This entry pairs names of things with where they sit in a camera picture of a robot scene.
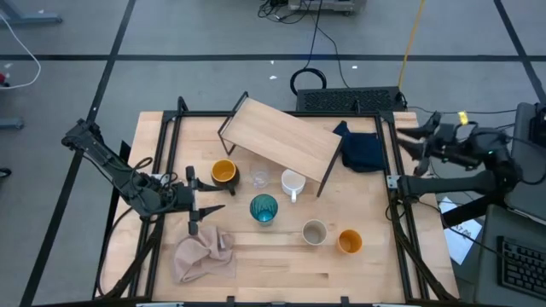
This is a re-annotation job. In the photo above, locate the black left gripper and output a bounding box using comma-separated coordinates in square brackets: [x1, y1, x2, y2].
[172, 165, 227, 235]

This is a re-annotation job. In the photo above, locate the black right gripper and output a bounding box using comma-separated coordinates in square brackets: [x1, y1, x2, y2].
[398, 111, 456, 176]

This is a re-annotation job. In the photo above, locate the black mug with yellow inside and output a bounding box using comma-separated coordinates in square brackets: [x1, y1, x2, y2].
[211, 159, 241, 197]

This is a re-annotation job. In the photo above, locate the navy blue cloth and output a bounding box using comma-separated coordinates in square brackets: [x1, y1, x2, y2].
[333, 120, 387, 174]

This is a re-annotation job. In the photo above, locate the small clear glass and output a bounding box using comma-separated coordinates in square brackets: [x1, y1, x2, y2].
[249, 164, 270, 190]

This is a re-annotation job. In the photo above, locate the teal tumbler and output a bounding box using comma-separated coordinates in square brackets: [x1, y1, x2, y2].
[249, 194, 279, 226]

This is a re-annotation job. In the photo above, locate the pink cloth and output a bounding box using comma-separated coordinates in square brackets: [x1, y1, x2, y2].
[172, 224, 237, 285]

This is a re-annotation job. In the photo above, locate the white mug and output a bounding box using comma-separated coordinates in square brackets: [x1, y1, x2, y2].
[280, 169, 307, 205]

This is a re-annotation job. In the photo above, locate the beige cup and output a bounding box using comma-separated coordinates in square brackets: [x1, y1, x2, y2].
[301, 218, 328, 246]

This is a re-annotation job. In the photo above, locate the orange cup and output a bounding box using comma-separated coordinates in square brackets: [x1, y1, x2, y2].
[335, 229, 363, 256]

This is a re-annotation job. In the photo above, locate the wooden shelf with black legs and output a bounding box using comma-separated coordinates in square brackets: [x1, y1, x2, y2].
[217, 91, 347, 198]

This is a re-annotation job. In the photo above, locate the black vented box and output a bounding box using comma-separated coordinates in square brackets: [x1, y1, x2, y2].
[296, 86, 404, 114]

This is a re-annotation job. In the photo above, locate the white paper sheet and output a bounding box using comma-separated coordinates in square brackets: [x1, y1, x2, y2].
[439, 196, 483, 266]

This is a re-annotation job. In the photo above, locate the grey laptop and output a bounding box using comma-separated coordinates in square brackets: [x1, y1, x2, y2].
[504, 101, 546, 225]

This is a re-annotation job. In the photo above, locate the black keyboard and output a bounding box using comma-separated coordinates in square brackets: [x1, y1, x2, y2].
[497, 236, 546, 302]

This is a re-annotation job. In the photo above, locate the grey equipment cart base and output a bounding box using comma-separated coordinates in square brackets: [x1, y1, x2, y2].
[288, 0, 368, 16]

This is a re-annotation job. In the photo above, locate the grey metal table foot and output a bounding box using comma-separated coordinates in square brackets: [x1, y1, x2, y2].
[0, 0, 63, 26]

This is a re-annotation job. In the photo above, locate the yellow cable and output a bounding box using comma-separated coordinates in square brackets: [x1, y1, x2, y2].
[397, 0, 427, 90]

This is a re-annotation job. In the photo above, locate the thin black floor cable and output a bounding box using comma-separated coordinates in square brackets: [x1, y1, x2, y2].
[315, 25, 351, 90]

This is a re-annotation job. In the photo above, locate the coiled black cable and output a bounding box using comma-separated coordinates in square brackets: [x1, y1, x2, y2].
[289, 0, 328, 96]

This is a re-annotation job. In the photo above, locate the white cable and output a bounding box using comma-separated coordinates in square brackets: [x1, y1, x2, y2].
[0, 12, 43, 90]

